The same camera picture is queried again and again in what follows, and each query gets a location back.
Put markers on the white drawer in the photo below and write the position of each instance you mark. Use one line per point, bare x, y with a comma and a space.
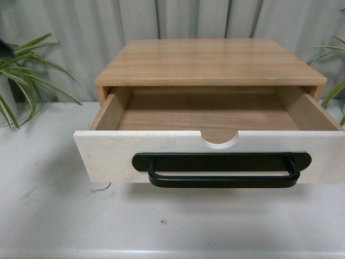
210, 119

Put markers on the green spider plant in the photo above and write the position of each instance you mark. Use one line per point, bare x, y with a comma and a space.
17, 69

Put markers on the black drawer handle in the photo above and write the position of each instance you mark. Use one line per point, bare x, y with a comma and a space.
222, 170

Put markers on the wooden drawer cabinet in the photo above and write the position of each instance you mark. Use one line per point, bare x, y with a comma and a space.
207, 62

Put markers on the grey curtain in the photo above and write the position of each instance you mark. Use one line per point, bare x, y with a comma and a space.
91, 33

